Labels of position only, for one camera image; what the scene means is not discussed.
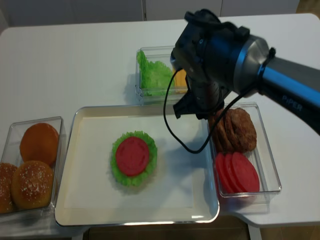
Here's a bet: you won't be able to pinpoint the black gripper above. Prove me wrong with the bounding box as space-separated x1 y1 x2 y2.
173 75 231 120

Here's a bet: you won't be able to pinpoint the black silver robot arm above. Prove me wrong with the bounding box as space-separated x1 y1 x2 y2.
170 9 320 132

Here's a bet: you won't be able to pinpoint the yellow cheese slices stack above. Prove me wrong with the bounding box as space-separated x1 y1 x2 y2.
173 69 188 94

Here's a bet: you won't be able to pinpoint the green lettuce leaves in box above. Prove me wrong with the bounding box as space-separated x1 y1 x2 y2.
136 50 173 96

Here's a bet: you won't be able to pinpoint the clear box with lettuce cheese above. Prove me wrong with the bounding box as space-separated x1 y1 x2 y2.
135 46 175 105

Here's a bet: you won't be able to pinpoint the green lettuce leaf on tray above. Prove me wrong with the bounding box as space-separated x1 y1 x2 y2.
110 131 158 187

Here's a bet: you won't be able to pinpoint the middle brown meat patty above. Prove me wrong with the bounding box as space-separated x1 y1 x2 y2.
221 115 235 153

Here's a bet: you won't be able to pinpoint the brown meat patty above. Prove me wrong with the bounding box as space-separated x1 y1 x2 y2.
230 108 257 153
213 109 225 153
221 115 235 153

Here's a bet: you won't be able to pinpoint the back brown meat patty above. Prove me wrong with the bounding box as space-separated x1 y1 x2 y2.
213 109 225 153

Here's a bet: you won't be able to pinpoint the front brown meat patty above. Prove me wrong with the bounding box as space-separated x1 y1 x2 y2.
230 108 257 153

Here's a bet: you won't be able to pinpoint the white parchment paper sheet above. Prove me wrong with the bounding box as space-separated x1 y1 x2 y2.
64 116 207 209

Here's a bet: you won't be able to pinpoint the middle red tomato slice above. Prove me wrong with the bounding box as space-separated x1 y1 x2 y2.
224 153 242 193

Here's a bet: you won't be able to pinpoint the red tomato slice on tray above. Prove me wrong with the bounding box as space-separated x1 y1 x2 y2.
115 136 150 177

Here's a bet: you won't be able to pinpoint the back red tomato slice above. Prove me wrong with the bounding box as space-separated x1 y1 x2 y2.
215 152 233 194

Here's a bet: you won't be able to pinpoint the clear box with patties tomatoes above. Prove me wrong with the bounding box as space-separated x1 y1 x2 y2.
210 103 282 214

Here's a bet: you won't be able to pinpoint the front red tomato slice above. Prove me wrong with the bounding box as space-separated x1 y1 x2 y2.
230 152 260 193

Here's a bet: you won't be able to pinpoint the white metal serving tray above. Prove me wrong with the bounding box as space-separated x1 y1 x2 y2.
55 105 220 226

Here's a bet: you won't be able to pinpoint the plain orange bun bottom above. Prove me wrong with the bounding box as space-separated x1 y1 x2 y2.
19 122 59 166

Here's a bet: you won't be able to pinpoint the clear box with buns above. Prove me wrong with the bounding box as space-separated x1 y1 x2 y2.
0 116 67 222

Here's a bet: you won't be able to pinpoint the sesame bun top right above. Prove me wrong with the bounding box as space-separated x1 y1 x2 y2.
11 160 54 210

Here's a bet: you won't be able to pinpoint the sesame bun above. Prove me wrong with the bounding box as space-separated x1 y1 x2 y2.
11 160 54 210
0 163 17 214

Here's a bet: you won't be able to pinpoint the sesame bun top left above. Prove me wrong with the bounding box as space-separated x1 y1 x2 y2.
0 163 17 214

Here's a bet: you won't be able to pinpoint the black camera cable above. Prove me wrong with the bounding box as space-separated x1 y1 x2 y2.
163 68 257 154

